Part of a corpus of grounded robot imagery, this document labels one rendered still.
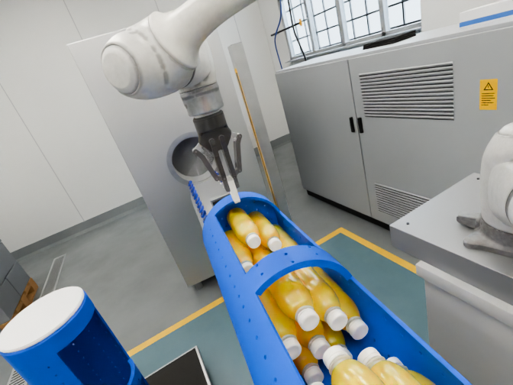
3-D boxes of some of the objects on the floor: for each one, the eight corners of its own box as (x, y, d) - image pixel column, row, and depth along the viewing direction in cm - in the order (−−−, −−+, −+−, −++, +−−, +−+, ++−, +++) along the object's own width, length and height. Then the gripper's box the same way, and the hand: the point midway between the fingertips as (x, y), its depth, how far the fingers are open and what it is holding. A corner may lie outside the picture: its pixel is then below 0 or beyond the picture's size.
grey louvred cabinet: (337, 178, 374) (314, 57, 317) (563, 249, 187) (605, -12, 130) (303, 195, 358) (272, 72, 300) (513, 293, 171) (535, 17, 114)
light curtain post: (312, 302, 208) (238, 43, 141) (317, 307, 203) (242, 41, 136) (304, 305, 207) (227, 46, 140) (308, 312, 201) (230, 45, 134)
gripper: (228, 104, 74) (254, 188, 84) (179, 120, 72) (211, 205, 81) (236, 105, 68) (263, 196, 77) (182, 123, 65) (216, 215, 74)
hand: (233, 189), depth 77 cm, fingers closed
